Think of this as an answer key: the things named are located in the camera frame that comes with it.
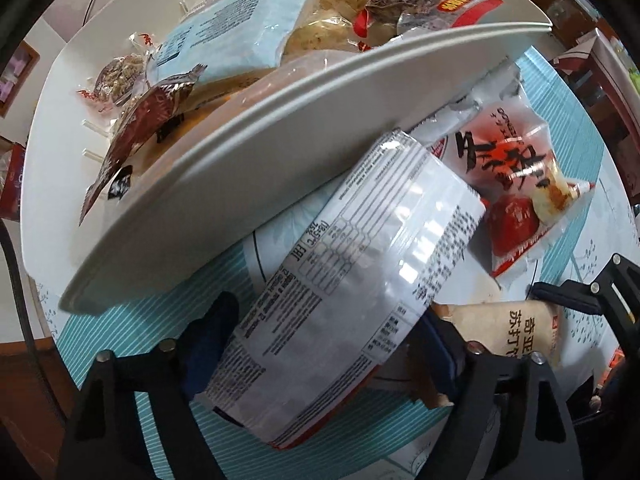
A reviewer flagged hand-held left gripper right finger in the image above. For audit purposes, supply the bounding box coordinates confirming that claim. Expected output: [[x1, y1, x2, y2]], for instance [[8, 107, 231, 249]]
[[412, 307, 586, 480]]

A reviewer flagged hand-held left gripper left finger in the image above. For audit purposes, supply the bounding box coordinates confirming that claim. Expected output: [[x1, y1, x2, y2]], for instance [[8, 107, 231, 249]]
[[57, 290, 241, 480]]

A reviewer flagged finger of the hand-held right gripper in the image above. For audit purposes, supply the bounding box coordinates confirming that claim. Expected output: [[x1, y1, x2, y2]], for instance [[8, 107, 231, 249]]
[[530, 255, 640, 356]]

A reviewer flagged white printed snack packet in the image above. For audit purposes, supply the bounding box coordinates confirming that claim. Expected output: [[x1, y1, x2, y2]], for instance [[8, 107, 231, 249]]
[[204, 130, 487, 448]]

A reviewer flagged white plastic storage bin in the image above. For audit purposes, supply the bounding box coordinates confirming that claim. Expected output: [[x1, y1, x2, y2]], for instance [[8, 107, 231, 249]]
[[20, 0, 554, 317]]

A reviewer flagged dark red snack packet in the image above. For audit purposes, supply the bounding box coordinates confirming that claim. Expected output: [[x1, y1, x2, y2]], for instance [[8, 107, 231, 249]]
[[79, 64, 208, 226]]

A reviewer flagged clear nut snack packet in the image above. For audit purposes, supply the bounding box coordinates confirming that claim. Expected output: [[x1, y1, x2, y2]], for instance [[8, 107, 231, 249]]
[[75, 32, 161, 116]]

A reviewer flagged red yellow white snack packet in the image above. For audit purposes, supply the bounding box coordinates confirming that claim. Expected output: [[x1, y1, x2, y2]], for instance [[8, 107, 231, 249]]
[[435, 0, 506, 28]]

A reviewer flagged large light blue snack bag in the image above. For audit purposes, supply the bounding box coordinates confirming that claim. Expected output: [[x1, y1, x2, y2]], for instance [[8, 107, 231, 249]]
[[147, 0, 333, 83]]

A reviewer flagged clear pack of yellow popcorn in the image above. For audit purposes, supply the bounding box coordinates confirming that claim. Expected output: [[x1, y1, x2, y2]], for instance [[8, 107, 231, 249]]
[[282, 10, 371, 56]]

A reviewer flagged dark brown snack packet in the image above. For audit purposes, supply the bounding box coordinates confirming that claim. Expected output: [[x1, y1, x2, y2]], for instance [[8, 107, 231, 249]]
[[365, 0, 441, 26]]

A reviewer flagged beige cracker packet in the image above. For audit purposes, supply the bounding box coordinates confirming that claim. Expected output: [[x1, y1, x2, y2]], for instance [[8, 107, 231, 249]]
[[432, 300, 563, 396]]

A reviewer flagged red and white snack bag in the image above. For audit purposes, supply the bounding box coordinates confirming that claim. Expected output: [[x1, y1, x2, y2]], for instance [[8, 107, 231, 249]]
[[425, 57, 596, 278]]

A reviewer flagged teal striped table mat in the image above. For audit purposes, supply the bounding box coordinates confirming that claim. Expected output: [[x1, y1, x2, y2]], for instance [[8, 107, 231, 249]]
[[55, 50, 616, 441]]

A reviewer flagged white and red cloth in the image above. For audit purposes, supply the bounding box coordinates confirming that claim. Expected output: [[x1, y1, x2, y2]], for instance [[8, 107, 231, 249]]
[[555, 27, 640, 126]]

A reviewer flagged thick black cable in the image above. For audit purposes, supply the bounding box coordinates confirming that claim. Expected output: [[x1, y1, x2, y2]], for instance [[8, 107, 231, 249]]
[[0, 220, 66, 426]]

